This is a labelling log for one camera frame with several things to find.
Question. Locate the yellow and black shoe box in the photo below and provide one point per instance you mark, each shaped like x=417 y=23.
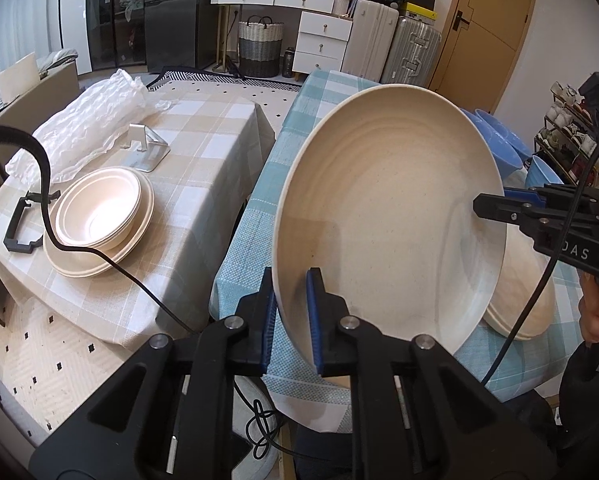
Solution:
x=418 y=6

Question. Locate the beige checked tablecloth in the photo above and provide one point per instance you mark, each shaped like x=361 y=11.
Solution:
x=204 y=160

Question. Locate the silver metal phone stand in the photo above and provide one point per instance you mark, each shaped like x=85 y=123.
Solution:
x=149 y=157

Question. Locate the wooden door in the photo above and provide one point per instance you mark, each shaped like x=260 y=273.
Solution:
x=489 y=20

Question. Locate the woven laundry basket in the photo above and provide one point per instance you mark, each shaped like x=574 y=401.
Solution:
x=260 y=50

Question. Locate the dark grey fridge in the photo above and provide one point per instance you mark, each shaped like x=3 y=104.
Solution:
x=179 y=15

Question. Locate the silver suitcase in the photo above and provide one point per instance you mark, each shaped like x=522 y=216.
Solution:
x=409 y=55

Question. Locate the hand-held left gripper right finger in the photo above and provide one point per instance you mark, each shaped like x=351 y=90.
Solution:
x=315 y=320

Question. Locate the white suitcase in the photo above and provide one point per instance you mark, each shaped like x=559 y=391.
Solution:
x=367 y=42

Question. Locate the person's right forearm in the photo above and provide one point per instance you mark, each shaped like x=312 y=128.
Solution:
x=592 y=400

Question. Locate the clear bubble wrap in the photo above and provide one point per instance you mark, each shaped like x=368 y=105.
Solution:
x=89 y=120

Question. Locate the white drawer cabinet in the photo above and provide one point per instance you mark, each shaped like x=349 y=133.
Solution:
x=324 y=40

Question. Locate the light blue ribbed bowl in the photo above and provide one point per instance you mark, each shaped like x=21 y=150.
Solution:
x=542 y=175

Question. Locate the dark glass cabinet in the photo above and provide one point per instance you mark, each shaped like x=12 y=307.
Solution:
x=119 y=15

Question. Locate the stacked cream side plates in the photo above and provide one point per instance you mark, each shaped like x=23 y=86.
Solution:
x=89 y=262

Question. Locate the beige sofa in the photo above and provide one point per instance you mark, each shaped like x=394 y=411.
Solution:
x=29 y=110

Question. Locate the shoe rack with shoes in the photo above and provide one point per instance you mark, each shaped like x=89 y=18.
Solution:
x=564 y=125

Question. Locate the dark bottle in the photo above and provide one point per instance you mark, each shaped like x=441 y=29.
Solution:
x=288 y=62

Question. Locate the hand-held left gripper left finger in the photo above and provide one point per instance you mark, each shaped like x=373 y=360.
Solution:
x=268 y=320

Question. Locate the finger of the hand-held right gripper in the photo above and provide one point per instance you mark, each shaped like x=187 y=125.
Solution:
x=509 y=210
x=554 y=195

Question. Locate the nested cream bowls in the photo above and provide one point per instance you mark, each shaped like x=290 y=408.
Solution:
x=99 y=210

